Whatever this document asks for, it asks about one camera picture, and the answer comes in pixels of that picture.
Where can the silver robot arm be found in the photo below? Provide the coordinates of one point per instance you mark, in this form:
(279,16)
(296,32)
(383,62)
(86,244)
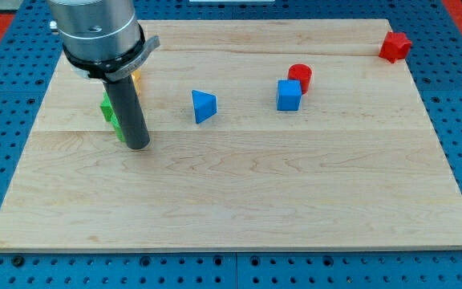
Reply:
(99,36)

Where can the light wooden board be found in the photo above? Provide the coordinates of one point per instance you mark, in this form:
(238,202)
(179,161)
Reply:
(358,167)

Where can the blue triangular prism block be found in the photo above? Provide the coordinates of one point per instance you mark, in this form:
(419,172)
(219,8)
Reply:
(204,105)

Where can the blue cube block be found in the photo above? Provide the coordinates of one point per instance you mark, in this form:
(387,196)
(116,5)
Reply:
(289,94)

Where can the red cylinder block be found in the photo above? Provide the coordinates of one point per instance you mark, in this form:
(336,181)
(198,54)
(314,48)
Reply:
(303,73)

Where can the yellow block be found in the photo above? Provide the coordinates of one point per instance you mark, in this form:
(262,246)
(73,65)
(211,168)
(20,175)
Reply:
(136,76)

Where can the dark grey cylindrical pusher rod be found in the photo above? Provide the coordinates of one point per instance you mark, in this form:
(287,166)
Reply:
(128,112)

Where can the green block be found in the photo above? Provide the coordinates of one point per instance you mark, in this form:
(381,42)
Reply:
(110,116)

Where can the red star block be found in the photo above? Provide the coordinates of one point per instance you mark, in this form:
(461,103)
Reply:
(396,46)

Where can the grey clamp bracket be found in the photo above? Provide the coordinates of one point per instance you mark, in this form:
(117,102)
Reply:
(118,68)

